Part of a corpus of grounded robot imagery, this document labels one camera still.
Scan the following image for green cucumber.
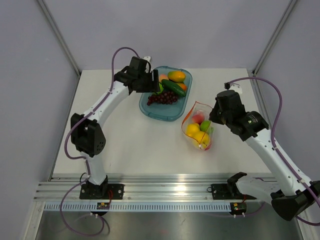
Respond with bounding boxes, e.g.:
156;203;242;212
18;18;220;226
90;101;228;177
161;79;187;97

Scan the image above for green guava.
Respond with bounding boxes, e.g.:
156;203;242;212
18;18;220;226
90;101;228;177
200;120;214;134

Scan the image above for clear zip top bag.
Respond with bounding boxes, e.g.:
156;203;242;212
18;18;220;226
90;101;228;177
181;101;215;151

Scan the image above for yellow lemon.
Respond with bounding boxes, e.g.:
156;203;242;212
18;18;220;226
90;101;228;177
192;131;211;150
185;123;200;137

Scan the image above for yellow lemon front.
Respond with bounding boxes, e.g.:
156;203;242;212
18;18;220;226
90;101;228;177
192;131;211;150

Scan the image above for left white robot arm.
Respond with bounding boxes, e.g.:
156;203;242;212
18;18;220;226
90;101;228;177
69;56;160;199

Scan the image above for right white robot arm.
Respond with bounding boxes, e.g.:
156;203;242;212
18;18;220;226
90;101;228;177
209;90;320;221

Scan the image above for pale peach top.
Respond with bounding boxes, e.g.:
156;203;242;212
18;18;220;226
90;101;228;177
158;74;169;83

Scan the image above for green lime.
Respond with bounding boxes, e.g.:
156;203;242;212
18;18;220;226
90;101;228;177
158;83;164;94

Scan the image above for dark grapes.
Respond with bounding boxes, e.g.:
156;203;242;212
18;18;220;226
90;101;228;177
146;91;178;106

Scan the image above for orange yellow mango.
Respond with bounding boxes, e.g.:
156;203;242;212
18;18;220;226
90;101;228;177
167;71;186;83

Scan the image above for orange fruit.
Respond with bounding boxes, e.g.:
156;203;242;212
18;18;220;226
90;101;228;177
177;83;188;92

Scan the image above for teal plastic fruit basket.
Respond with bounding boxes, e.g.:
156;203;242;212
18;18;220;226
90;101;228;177
139;66;193;122

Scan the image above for right control board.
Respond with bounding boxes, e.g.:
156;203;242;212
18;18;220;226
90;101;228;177
230;202;247;218

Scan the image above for control board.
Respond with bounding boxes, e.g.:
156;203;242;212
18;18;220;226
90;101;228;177
230;202;247;218
96;202;110;210

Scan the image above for left control board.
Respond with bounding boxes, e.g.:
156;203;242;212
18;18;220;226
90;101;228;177
96;202;110;210

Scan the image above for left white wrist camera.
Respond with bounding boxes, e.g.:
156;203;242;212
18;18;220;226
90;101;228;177
143;56;152;63

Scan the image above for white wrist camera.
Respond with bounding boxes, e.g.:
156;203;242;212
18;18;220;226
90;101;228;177
224;82;243;95
143;56;152;63

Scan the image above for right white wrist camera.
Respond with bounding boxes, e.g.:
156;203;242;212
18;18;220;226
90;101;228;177
224;82;243;95

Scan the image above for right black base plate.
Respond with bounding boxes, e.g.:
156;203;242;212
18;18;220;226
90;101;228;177
206;183;256;201

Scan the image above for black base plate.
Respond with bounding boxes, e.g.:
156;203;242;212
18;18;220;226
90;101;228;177
206;183;256;201
79;183;124;200

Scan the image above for left aluminium frame post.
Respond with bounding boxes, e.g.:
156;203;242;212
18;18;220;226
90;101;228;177
35;0;82;79

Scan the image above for aluminium frame post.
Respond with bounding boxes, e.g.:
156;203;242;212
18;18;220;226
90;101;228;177
252;0;300;76
35;0;82;79

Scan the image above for right aluminium frame post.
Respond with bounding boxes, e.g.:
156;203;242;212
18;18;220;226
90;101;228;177
252;0;300;76

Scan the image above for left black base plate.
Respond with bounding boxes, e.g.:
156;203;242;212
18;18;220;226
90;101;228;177
79;183;124;200

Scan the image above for aluminium mounting rail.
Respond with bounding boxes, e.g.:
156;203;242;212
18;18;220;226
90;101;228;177
33;173;305;202

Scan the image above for white slotted cable duct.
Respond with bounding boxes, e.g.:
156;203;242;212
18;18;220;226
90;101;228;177
44;201;231;213

